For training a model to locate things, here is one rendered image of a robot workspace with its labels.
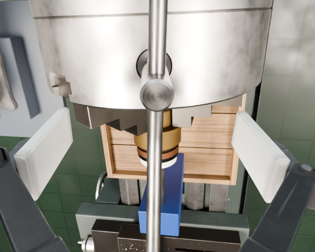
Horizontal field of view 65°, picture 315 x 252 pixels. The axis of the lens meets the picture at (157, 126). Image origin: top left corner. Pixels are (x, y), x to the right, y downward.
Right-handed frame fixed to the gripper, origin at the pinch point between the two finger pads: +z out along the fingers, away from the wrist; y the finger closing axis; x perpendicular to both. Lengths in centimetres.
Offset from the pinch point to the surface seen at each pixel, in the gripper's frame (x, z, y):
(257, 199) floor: -112, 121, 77
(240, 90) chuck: 0.5, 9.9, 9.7
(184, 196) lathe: -45, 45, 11
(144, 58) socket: 4.2, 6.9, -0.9
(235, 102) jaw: -3.6, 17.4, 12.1
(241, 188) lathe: -63, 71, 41
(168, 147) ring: -12.0, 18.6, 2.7
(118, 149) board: -27, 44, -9
